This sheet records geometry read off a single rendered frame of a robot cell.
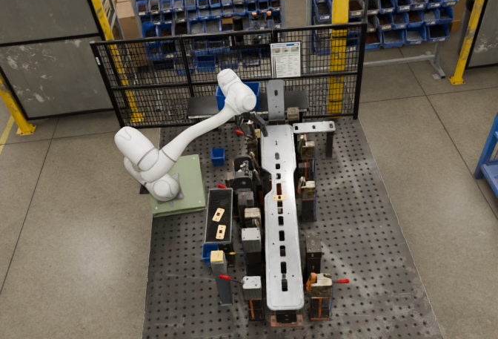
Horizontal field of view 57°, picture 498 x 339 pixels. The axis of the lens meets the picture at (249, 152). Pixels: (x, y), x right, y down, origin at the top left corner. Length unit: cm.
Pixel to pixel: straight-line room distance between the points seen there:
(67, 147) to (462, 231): 381
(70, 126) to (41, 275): 185
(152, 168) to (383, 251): 149
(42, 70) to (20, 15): 59
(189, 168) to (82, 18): 200
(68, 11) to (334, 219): 296
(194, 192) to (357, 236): 110
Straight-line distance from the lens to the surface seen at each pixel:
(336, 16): 328
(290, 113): 328
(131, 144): 239
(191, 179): 317
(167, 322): 282
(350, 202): 319
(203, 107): 346
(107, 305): 382
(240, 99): 216
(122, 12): 565
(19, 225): 463
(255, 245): 255
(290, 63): 339
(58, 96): 517
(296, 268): 253
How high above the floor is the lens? 317
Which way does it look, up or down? 44 degrees down
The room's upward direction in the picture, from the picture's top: 7 degrees counter-clockwise
